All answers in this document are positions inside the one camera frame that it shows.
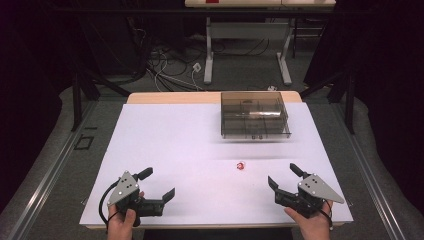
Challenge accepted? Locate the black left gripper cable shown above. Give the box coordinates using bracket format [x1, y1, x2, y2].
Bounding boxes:
[98, 179, 121, 232]

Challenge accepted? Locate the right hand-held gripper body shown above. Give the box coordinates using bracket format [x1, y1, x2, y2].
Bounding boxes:
[273, 173, 346, 220]

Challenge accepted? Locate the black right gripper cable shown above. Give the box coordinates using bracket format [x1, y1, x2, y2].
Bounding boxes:
[322, 199, 335, 232]

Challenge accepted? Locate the bundle of floor cables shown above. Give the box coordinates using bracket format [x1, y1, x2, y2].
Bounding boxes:
[126, 18, 208, 93]

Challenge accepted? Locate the clear grey compartment box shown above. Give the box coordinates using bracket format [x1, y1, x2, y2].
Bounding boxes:
[220, 91, 292, 140]

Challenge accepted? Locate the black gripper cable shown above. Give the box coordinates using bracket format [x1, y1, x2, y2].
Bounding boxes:
[98, 179, 121, 232]
[322, 199, 335, 232]

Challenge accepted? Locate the person's left hand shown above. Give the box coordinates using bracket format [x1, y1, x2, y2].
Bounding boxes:
[106, 191, 146, 240]

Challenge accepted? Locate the white metal-legged desk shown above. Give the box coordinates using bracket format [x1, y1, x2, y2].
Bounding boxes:
[184, 0, 337, 86]

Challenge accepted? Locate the person's right hand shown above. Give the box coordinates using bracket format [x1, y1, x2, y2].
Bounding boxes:
[283, 199, 335, 240]

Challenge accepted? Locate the black metal stand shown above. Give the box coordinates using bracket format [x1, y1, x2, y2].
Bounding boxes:
[299, 68, 356, 135]
[70, 66, 132, 133]

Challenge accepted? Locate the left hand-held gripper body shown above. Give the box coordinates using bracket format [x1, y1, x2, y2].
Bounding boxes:
[106, 170, 167, 228]

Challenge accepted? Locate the black cable under desk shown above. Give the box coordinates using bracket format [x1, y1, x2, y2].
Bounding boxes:
[212, 37, 272, 58]

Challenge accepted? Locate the dark curtain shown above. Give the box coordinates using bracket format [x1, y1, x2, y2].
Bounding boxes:
[304, 0, 424, 214]
[0, 0, 101, 214]

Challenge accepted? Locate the aluminium floor rail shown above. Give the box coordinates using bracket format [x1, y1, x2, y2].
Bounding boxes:
[5, 99, 98, 240]
[332, 102, 407, 240]

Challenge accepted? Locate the white table mat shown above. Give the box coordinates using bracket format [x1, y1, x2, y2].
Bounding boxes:
[78, 102, 355, 227]

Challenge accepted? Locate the wooden table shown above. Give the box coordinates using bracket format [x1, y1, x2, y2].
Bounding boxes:
[84, 90, 348, 231]

